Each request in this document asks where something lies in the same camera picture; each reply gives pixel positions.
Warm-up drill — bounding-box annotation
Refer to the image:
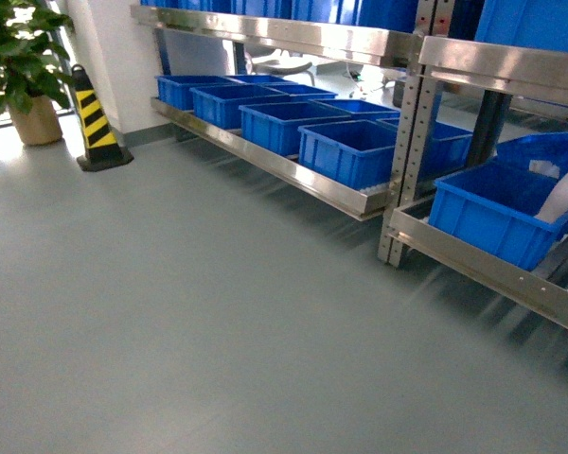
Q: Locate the blue bin shelf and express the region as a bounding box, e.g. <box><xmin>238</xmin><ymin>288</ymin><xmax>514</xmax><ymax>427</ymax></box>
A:
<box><xmin>240</xmin><ymin>101</ymin><xmax>351</xmax><ymax>158</ymax></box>
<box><xmin>190</xmin><ymin>84</ymin><xmax>291</xmax><ymax>130</ymax></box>
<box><xmin>155</xmin><ymin>76</ymin><xmax>240</xmax><ymax>111</ymax></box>
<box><xmin>298</xmin><ymin>120</ymin><xmax>397</xmax><ymax>190</ymax></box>

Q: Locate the stainless steel shelf rack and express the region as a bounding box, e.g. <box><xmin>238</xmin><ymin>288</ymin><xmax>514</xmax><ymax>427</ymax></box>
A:
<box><xmin>131</xmin><ymin>1</ymin><xmax>568</xmax><ymax>329</ymax></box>

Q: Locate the yellow black striped cone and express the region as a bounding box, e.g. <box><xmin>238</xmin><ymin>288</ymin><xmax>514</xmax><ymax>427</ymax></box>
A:
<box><xmin>72</xmin><ymin>64</ymin><xmax>133</xmax><ymax>172</ymax></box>

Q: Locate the blue bin front left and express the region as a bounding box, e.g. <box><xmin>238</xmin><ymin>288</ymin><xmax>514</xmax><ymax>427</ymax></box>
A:
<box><xmin>429</xmin><ymin>161</ymin><xmax>568</xmax><ymax>271</ymax></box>

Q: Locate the tilted blue bin far left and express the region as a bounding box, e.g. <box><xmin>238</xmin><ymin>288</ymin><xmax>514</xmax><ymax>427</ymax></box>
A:
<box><xmin>495</xmin><ymin>131</ymin><xmax>568</xmax><ymax>178</ymax></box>

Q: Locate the green potted plant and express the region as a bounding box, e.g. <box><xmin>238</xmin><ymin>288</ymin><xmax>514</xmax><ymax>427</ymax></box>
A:
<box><xmin>0</xmin><ymin>1</ymin><xmax>74</xmax><ymax>147</ymax></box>

